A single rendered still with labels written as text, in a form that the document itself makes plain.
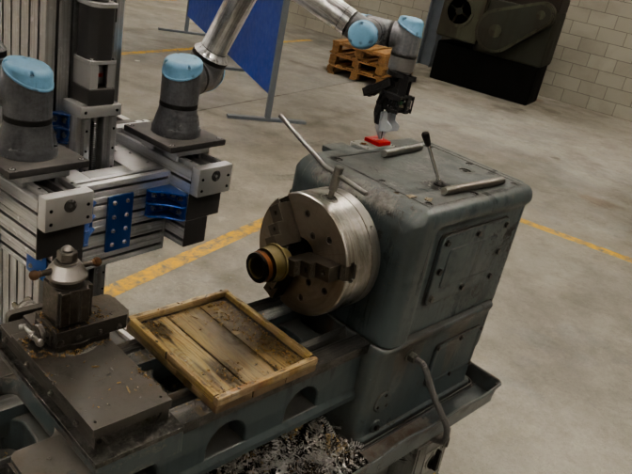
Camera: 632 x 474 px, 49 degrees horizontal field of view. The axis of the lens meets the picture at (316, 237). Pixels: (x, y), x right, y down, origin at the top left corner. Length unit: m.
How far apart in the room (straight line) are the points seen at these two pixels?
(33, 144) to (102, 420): 0.81
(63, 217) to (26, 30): 0.57
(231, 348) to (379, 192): 0.53
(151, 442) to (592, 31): 10.71
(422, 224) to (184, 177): 0.78
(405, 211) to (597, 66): 9.99
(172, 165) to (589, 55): 9.89
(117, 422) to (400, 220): 0.81
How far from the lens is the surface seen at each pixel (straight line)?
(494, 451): 3.10
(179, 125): 2.15
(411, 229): 1.69
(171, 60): 2.14
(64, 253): 1.41
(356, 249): 1.65
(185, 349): 1.66
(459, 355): 2.25
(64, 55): 2.08
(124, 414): 1.34
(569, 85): 11.69
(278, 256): 1.63
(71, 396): 1.38
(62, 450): 1.37
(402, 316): 1.80
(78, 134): 2.08
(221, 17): 2.21
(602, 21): 11.58
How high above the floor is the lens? 1.84
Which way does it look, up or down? 24 degrees down
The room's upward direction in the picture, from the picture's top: 12 degrees clockwise
